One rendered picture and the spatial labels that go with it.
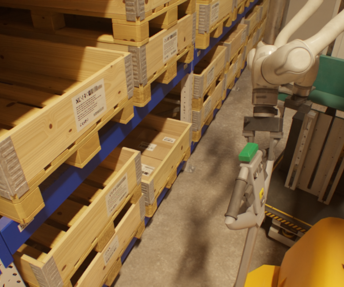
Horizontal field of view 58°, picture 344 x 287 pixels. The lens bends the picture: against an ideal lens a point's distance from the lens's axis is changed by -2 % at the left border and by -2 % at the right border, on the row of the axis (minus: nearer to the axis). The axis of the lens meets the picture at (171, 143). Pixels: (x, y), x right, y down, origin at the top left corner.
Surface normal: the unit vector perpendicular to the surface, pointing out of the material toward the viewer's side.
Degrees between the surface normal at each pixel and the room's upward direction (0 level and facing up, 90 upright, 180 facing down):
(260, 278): 22
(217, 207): 0
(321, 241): 45
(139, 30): 90
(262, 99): 62
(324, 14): 90
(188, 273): 0
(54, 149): 90
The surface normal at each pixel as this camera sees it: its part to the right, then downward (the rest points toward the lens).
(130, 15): -0.40, 0.54
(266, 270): -0.34, -0.84
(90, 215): 0.92, 0.23
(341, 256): 0.00, -0.81
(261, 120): -0.58, 0.01
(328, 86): -0.60, 0.47
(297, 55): -0.01, 0.14
